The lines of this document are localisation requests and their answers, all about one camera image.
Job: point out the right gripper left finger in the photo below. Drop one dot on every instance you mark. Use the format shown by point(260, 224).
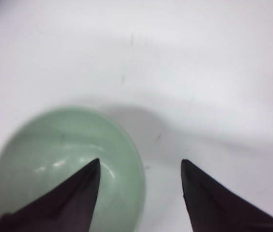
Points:
point(69, 207)

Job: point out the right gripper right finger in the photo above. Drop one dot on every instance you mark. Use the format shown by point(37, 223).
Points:
point(214, 208)

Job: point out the green bowl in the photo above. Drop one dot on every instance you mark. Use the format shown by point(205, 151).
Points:
point(55, 145)

